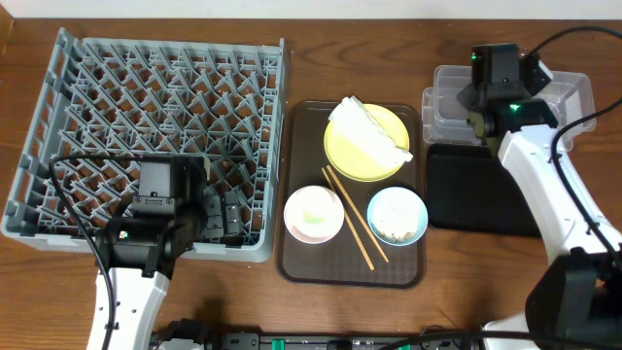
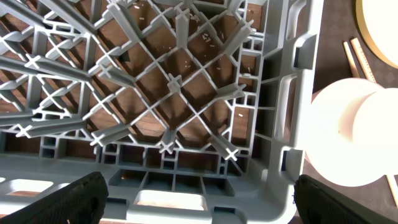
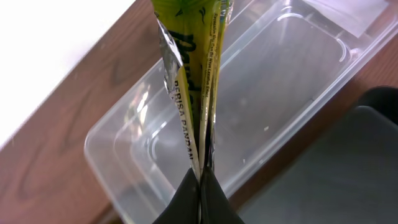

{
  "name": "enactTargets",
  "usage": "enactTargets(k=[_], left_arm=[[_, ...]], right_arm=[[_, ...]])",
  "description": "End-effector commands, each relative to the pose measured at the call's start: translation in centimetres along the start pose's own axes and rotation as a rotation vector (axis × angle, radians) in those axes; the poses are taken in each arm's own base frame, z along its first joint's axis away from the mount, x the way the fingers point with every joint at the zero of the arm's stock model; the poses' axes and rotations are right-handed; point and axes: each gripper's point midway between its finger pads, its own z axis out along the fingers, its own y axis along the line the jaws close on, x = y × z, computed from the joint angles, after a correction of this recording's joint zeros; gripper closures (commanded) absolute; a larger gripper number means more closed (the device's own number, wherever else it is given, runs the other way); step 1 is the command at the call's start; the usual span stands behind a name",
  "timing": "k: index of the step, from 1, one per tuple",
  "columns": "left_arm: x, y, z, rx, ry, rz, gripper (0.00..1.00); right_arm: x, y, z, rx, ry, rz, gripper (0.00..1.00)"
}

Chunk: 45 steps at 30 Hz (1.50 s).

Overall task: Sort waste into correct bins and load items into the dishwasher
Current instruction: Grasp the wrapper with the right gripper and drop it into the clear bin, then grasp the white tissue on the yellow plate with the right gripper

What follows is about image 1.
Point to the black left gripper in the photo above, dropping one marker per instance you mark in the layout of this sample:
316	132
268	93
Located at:
220	220

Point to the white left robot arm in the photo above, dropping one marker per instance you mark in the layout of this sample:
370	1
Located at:
149	230

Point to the light blue bowl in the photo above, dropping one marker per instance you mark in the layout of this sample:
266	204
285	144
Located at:
397	216

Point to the grey dishwasher rack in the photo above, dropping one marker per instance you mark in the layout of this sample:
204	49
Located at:
103	99

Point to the pink white bowl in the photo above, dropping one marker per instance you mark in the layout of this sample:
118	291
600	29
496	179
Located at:
314	214

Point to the wooden chopstick right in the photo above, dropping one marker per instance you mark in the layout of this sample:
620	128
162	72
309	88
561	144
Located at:
357	212

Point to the wooden chopstick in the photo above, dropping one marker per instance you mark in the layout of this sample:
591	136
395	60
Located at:
357	212
351	225

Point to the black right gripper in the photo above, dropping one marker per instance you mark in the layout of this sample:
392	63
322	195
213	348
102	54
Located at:
466	98

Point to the brown serving tray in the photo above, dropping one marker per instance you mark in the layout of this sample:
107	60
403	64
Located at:
340	261

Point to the yellow plate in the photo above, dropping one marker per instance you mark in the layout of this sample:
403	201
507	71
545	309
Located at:
352	162

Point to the white napkin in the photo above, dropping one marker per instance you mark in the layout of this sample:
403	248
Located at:
352	120

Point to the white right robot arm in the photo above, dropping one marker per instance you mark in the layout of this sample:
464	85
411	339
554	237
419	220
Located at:
579	296

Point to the black plastic tray bin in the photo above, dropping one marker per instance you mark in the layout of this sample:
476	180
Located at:
468	189

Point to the wooden chopstick left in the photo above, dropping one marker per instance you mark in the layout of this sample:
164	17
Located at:
351	225

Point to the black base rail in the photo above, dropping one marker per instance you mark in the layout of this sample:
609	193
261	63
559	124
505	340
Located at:
193	334

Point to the clear plastic waste bin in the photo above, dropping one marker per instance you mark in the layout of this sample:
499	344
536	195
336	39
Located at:
569	96

